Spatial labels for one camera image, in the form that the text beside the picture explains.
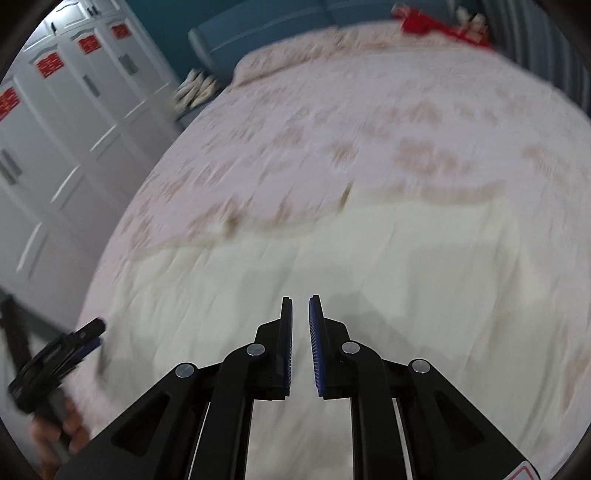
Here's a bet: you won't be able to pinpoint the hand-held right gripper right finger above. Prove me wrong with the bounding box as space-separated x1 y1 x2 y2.
308 294 541 480

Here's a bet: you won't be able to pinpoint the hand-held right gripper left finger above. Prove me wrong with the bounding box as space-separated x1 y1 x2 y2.
55 295 294 480

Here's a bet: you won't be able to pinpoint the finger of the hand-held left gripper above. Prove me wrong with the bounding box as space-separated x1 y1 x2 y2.
75 318 108 343
68 336 103 364

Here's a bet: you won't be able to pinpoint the cream quilted jacket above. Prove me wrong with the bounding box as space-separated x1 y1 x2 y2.
76 185 583 480

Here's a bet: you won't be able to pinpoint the pile of beige clothes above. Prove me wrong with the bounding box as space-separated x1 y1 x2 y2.
173 69 221 114

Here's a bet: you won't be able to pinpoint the person's left hand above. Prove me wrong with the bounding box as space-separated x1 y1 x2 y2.
28 398 95 467

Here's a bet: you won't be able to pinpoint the white wardrobe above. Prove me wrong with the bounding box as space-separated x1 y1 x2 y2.
0 0 186 326

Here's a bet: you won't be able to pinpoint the pink floral bedspread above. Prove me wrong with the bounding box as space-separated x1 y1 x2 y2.
76 25 591 416

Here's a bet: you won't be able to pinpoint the blue upholstered headboard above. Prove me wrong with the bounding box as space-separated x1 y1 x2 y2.
188 0 403 78

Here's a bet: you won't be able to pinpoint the red cloth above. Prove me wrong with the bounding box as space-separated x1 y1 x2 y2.
392 2 463 38

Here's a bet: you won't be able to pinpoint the small stuffed toys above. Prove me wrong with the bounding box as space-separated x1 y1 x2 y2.
455 7 493 45

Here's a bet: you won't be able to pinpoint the grey curtain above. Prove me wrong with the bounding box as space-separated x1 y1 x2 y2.
480 0 591 118

